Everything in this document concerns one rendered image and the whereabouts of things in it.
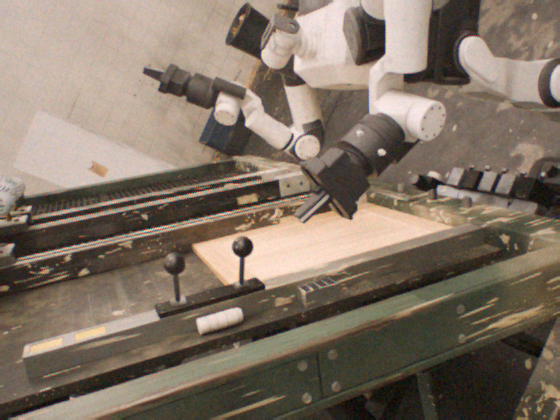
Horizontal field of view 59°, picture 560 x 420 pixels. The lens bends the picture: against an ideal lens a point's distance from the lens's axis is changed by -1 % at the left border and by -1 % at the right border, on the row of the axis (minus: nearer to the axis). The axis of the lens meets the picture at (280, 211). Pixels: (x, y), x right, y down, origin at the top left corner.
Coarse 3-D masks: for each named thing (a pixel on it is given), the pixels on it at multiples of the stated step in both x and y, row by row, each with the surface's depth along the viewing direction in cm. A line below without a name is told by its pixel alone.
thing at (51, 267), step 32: (192, 224) 136; (224, 224) 139; (256, 224) 142; (0, 256) 116; (32, 256) 125; (64, 256) 124; (96, 256) 127; (128, 256) 130; (160, 256) 133; (0, 288) 119; (32, 288) 122
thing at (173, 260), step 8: (168, 256) 81; (176, 256) 81; (168, 264) 81; (176, 264) 81; (184, 264) 82; (168, 272) 81; (176, 272) 81; (176, 280) 84; (176, 288) 86; (176, 296) 87; (176, 304) 88
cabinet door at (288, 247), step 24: (312, 216) 148; (336, 216) 145; (360, 216) 142; (384, 216) 138; (408, 216) 135; (216, 240) 137; (264, 240) 132; (288, 240) 129; (312, 240) 126; (336, 240) 124; (360, 240) 121; (384, 240) 119; (216, 264) 117; (264, 264) 113; (288, 264) 111; (312, 264) 109
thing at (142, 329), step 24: (408, 240) 109; (432, 240) 107; (456, 240) 108; (480, 240) 111; (336, 264) 101; (360, 264) 100; (384, 264) 102; (408, 264) 104; (288, 288) 94; (192, 312) 88; (216, 312) 90; (72, 336) 83; (96, 336) 82; (120, 336) 84; (144, 336) 85; (168, 336) 87; (24, 360) 78; (48, 360) 80; (72, 360) 81
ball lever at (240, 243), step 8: (240, 240) 85; (248, 240) 85; (232, 248) 86; (240, 248) 85; (248, 248) 85; (240, 256) 85; (240, 264) 89; (240, 272) 90; (240, 280) 92; (240, 288) 92
